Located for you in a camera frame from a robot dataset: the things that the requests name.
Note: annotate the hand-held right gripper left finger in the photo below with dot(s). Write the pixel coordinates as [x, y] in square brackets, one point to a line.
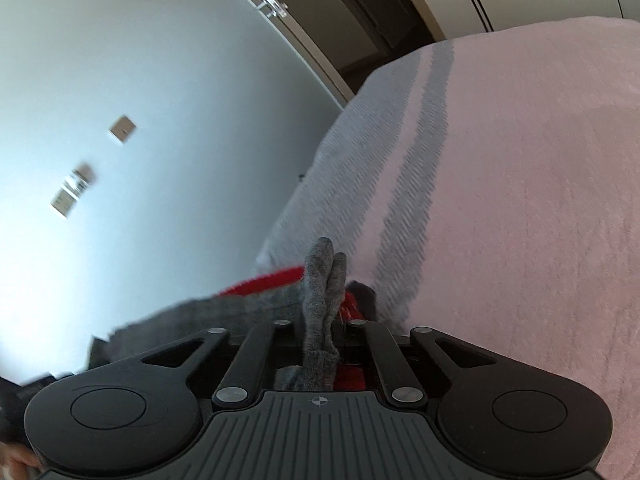
[270, 340]

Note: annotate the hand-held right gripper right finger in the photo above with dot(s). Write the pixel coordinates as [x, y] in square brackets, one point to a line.
[370, 345]

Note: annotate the grey ribbed knit garment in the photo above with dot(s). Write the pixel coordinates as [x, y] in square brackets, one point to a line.
[320, 285]

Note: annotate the red knit cloth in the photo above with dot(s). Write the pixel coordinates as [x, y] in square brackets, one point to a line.
[265, 281]

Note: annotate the pink blanket with grey stripes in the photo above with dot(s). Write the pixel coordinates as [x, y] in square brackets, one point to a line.
[525, 185]

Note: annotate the beige door frame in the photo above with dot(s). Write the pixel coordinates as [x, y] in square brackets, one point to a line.
[300, 35]

